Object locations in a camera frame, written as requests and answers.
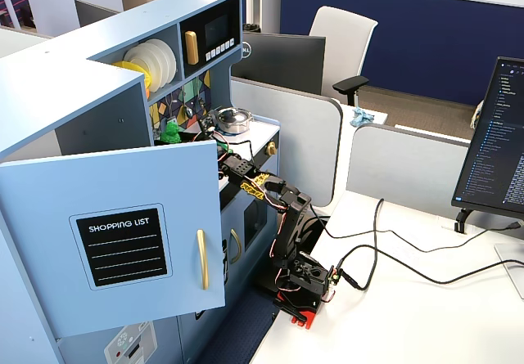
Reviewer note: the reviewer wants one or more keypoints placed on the small controller board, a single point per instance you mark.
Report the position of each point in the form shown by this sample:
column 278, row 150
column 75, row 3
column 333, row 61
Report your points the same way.
column 335, row 276

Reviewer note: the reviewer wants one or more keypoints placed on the gold stove knob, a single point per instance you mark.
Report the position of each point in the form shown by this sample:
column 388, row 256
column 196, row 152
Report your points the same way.
column 271, row 149

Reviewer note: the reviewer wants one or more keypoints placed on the black toy microwave panel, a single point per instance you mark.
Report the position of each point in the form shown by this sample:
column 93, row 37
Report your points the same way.
column 217, row 28

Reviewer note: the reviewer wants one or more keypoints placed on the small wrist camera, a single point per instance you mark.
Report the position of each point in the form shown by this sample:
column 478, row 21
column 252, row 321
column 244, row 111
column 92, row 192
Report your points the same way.
column 207, row 122

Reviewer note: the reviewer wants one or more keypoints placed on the white toy plate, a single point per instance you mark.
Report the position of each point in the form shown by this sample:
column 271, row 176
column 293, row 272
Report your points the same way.
column 173, row 59
column 163, row 59
column 141, row 63

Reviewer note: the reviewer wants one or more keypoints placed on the monitor showing code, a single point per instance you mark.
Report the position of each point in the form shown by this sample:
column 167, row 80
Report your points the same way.
column 495, row 143

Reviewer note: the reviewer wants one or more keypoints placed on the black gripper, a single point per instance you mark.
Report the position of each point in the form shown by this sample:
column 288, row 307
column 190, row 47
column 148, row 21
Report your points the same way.
column 228, row 151

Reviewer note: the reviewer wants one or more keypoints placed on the silver toy pot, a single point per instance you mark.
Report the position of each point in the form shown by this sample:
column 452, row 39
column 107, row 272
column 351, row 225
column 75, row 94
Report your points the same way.
column 234, row 119

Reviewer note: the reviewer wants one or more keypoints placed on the black Dell monitor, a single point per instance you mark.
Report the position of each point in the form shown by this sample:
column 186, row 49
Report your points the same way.
column 282, row 61

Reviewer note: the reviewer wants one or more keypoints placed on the dark monitor back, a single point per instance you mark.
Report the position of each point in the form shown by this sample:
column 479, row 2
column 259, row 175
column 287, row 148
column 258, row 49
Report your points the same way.
column 96, row 12

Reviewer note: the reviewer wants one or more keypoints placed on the black shopping list chalkboard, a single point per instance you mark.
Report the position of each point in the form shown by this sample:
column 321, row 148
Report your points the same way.
column 120, row 247

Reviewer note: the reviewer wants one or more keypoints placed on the yellow toy plate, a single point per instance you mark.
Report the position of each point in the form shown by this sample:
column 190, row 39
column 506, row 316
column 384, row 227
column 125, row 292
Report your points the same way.
column 131, row 68

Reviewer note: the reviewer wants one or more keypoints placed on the ice dispenser sticker panel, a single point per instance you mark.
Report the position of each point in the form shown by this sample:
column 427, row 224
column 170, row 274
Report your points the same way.
column 131, row 343

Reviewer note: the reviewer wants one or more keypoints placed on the light blue cabinet door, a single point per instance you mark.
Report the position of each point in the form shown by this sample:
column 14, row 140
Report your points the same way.
column 41, row 217

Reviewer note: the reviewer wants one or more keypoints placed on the white office chair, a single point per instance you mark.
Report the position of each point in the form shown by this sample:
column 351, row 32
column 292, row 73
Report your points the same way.
column 344, row 41

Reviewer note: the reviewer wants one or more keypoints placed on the crumpled blue cloth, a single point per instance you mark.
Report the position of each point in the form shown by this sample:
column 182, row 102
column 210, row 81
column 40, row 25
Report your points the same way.
column 360, row 118

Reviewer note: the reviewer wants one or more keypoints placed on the grey desk divider panel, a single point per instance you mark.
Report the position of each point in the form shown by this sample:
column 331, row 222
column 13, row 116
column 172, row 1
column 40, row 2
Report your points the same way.
column 401, row 167
column 294, row 143

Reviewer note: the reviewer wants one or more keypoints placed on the red and black robot base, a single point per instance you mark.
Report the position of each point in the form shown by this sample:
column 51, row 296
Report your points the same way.
column 305, row 294

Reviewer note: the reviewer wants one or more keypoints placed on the light blue toy kitchen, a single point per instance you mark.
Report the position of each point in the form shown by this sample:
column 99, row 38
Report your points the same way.
column 61, row 73

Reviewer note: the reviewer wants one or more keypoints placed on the silver monitor stand base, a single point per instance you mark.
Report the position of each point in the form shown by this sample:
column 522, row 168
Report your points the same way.
column 511, row 266

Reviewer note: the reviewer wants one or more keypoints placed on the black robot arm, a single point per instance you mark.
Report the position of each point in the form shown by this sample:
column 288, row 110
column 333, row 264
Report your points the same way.
column 286, row 217

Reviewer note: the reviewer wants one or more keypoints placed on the green toy pineapple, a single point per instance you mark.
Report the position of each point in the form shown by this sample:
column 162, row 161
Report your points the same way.
column 170, row 133

